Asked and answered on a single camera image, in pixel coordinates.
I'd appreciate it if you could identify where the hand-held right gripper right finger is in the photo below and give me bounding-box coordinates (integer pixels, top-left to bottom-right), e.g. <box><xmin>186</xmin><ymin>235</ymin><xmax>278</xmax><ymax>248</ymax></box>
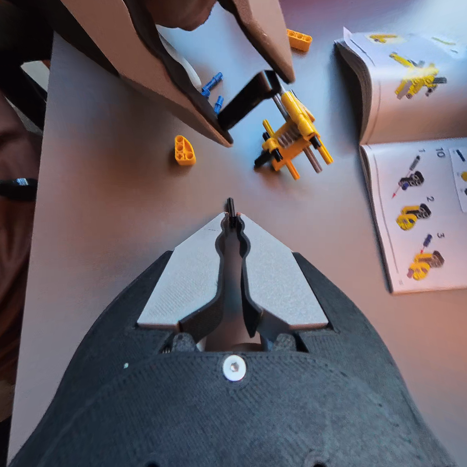
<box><xmin>236</xmin><ymin>212</ymin><xmax>330</xmax><ymax>339</ymax></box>

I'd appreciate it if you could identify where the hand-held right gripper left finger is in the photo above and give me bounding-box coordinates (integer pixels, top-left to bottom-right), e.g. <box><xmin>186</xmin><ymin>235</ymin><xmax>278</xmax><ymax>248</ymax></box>
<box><xmin>136</xmin><ymin>212</ymin><xmax>230</xmax><ymax>343</ymax></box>

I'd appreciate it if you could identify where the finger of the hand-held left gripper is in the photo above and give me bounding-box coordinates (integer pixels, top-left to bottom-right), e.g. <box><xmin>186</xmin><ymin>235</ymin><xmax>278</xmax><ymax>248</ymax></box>
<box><xmin>59</xmin><ymin>0</ymin><xmax>235</xmax><ymax>148</ymax></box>
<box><xmin>218</xmin><ymin>0</ymin><xmax>296</xmax><ymax>84</ymax></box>

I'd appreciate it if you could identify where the long yellow lego beam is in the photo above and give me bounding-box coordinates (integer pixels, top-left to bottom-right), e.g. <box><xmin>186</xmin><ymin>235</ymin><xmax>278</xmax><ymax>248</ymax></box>
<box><xmin>286</xmin><ymin>28</ymin><xmax>313</xmax><ymax>52</ymax></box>

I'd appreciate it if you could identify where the black angled lego beam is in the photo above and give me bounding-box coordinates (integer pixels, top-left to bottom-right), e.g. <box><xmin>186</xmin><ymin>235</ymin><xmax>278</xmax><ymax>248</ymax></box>
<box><xmin>218</xmin><ymin>70</ymin><xmax>282</xmax><ymax>131</ymax></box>

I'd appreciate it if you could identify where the yellow lego assembly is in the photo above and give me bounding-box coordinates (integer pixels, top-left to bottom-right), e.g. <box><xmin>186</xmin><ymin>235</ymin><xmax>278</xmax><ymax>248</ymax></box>
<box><xmin>254</xmin><ymin>90</ymin><xmax>334</xmax><ymax>180</ymax></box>

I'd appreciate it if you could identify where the long blue lego pin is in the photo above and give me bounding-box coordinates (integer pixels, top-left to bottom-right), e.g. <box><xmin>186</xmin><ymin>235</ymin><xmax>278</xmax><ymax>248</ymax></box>
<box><xmin>201</xmin><ymin>72</ymin><xmax>224</xmax><ymax>97</ymax></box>

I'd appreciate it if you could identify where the small yellow curved lego piece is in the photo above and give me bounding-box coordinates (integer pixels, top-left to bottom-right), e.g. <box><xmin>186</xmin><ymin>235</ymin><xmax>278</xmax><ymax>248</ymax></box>
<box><xmin>174</xmin><ymin>135</ymin><xmax>197</xmax><ymax>166</ymax></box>

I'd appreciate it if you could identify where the lego instruction booklet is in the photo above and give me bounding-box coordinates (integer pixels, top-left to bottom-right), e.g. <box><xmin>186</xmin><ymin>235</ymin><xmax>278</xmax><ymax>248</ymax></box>
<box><xmin>334</xmin><ymin>27</ymin><xmax>467</xmax><ymax>294</ymax></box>

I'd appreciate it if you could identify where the black office chair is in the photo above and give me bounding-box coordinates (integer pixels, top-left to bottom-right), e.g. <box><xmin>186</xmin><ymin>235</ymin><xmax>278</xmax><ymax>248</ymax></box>
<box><xmin>0</xmin><ymin>0</ymin><xmax>53</xmax><ymax>135</ymax></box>

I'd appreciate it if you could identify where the person's brown clothing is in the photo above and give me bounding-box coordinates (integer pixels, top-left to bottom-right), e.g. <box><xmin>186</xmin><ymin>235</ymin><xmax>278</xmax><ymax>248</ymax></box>
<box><xmin>0</xmin><ymin>91</ymin><xmax>44</xmax><ymax>420</ymax></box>

